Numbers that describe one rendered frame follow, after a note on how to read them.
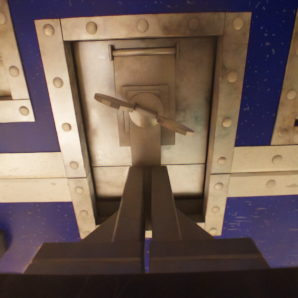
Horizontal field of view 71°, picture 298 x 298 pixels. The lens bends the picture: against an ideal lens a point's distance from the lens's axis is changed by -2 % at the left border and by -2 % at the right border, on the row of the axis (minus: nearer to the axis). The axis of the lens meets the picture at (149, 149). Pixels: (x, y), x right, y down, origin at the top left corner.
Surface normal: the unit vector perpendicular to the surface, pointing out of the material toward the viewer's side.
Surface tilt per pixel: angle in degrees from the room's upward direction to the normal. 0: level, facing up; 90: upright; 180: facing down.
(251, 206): 90
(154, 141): 90
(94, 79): 90
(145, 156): 90
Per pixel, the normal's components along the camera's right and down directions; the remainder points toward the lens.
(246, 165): 0.00, 0.41
